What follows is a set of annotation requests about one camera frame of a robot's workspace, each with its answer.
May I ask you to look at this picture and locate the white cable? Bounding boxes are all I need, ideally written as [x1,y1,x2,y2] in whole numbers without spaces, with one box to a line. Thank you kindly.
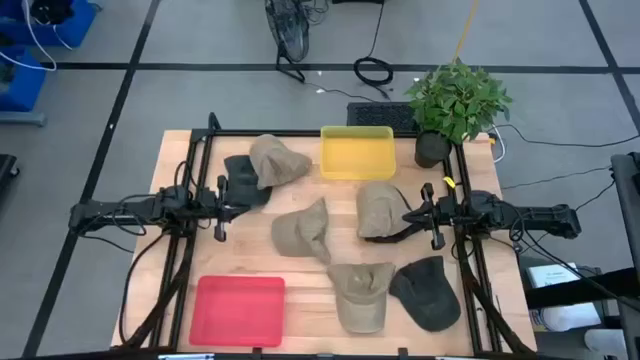
[491,127,508,164]

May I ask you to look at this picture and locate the thin black floor cable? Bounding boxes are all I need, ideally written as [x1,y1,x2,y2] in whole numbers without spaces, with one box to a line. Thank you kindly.
[492,122,640,149]

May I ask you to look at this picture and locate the white box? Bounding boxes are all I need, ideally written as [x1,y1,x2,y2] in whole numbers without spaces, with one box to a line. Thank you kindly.
[527,262,604,332]

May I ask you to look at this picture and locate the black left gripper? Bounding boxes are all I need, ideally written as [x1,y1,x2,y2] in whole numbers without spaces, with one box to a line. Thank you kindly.
[197,174,253,243]

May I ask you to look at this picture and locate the green leafy plant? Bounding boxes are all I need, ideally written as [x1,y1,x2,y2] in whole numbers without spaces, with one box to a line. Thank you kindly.
[403,57,515,146]

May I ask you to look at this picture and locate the black floor fan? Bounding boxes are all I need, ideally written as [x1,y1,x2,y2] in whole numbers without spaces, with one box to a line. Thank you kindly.
[263,0,311,84]

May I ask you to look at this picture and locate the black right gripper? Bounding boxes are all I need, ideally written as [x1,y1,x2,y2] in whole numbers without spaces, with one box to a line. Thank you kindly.
[402,182,464,251]

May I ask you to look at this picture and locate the tan baseball cap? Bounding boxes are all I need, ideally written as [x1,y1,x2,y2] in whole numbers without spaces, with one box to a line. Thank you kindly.
[270,197,333,265]
[248,133,313,190]
[326,262,396,335]
[355,181,414,239]

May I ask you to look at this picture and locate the black plant pot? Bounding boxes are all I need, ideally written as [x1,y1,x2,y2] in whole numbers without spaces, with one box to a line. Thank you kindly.
[413,130,454,170]

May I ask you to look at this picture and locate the blue cart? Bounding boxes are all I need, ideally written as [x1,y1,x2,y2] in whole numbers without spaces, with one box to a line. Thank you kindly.
[0,45,49,126]
[0,0,99,49]

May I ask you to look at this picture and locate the yellow hanging cord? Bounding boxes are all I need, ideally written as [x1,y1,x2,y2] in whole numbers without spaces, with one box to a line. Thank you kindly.
[452,0,481,64]

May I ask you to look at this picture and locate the black keyboard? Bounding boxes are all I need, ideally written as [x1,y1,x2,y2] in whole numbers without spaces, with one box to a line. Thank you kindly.
[346,101,419,133]

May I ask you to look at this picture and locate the coiled black cable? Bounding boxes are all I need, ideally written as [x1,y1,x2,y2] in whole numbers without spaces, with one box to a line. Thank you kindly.
[352,0,396,101]

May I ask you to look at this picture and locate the yellow plastic bin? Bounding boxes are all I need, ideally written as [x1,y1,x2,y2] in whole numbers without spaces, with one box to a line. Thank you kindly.
[319,125,397,181]

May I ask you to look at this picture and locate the red plastic bin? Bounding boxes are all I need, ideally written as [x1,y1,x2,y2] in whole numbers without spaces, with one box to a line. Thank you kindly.
[188,274,286,349]

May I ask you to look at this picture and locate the black aluminium table frame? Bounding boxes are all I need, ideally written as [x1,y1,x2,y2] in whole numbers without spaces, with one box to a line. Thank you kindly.
[119,112,539,357]

